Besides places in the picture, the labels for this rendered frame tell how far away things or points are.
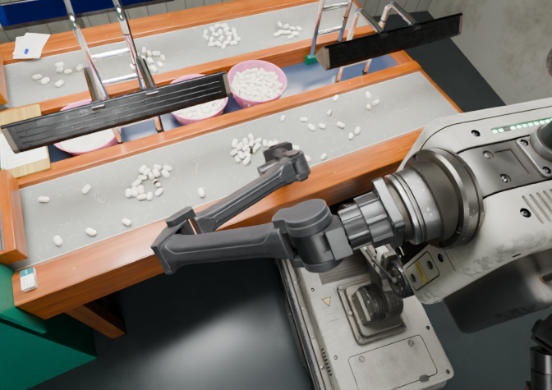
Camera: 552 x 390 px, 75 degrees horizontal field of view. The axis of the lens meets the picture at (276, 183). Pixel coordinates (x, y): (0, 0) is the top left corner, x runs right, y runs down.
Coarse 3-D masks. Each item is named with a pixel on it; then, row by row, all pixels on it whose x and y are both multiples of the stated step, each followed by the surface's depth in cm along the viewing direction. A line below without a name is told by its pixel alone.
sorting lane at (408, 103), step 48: (384, 96) 164; (432, 96) 166; (192, 144) 140; (336, 144) 146; (48, 192) 124; (96, 192) 126; (144, 192) 127; (192, 192) 129; (48, 240) 115; (96, 240) 116
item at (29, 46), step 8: (16, 40) 160; (24, 40) 160; (32, 40) 161; (40, 40) 161; (16, 48) 157; (24, 48) 157; (32, 48) 158; (40, 48) 158; (16, 56) 155; (24, 56) 155; (32, 56) 156
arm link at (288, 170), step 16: (288, 160) 99; (304, 160) 101; (272, 176) 96; (288, 176) 99; (304, 176) 102; (240, 192) 92; (256, 192) 93; (272, 192) 97; (208, 208) 91; (224, 208) 89; (240, 208) 91; (176, 224) 83; (192, 224) 89; (208, 224) 87
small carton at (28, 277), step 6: (24, 270) 105; (30, 270) 105; (24, 276) 104; (30, 276) 104; (36, 276) 106; (24, 282) 103; (30, 282) 103; (36, 282) 105; (24, 288) 102; (30, 288) 103
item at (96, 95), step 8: (136, 64) 108; (144, 64) 108; (88, 72) 104; (144, 72) 105; (88, 80) 102; (96, 80) 111; (144, 80) 104; (152, 80) 105; (88, 88) 101; (96, 88) 101; (144, 88) 120; (152, 88) 103; (96, 96) 99; (96, 104) 99; (144, 120) 131; (160, 120) 136; (112, 128) 128; (160, 128) 138; (120, 136) 133
